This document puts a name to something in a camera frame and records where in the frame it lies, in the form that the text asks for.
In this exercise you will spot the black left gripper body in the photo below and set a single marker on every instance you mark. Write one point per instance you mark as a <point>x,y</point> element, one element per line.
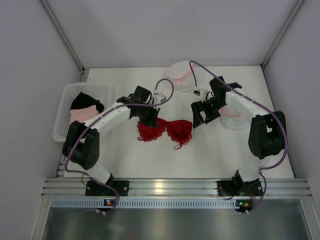
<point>149,116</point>

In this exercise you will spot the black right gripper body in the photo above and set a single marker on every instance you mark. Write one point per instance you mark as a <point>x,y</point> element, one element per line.
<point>204,110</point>

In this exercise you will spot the red lace garment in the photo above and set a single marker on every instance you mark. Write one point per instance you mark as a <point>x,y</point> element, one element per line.
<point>179,131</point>

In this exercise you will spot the pink-trimmed mesh laundry bag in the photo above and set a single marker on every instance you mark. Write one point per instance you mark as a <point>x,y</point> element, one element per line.
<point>181,75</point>

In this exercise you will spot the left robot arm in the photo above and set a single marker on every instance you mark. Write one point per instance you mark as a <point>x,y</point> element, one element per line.
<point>82,144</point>

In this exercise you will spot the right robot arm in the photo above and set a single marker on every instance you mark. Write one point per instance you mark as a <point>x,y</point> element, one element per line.
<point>229,103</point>

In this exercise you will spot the white plastic basket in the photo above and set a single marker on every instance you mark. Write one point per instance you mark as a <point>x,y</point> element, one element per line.
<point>99,91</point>

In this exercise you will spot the pink garment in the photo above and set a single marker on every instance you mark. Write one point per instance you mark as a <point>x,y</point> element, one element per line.
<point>84,114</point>

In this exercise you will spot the black garment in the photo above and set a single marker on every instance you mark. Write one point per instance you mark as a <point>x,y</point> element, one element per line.
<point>83,101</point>

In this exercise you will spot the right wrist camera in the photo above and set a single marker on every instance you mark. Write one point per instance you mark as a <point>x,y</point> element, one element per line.
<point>200,93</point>

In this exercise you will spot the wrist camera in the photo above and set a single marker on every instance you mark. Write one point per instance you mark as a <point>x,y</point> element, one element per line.
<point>200,93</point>
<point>158,98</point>

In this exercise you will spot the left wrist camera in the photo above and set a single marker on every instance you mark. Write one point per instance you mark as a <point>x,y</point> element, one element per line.
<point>158,98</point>

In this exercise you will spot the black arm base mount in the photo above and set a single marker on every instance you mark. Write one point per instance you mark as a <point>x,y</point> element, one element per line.
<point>228,189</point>

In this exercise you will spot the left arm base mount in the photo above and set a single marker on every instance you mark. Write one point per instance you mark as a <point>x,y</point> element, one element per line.
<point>93,189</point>

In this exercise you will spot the aluminium rail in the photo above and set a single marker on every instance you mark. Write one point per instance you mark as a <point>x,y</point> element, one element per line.
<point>282,188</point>

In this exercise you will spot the perforated cable tray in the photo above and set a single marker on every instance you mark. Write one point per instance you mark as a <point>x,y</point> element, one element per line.
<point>151,203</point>

